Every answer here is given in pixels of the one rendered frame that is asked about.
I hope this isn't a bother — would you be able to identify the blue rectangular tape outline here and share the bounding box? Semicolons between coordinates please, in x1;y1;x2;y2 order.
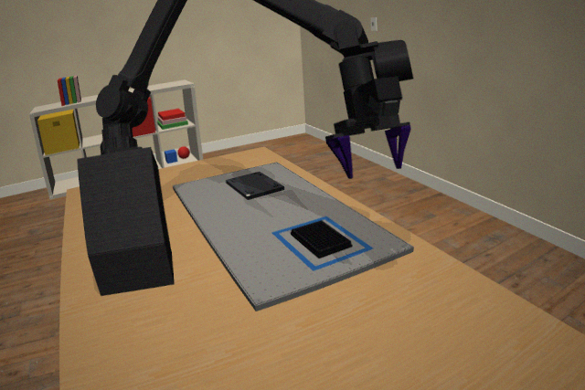
272;216;373;271

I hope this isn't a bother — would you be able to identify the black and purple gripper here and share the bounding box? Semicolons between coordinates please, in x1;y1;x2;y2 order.
325;114;411;179

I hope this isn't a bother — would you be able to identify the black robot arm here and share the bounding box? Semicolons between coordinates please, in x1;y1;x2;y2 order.
96;0;413;154

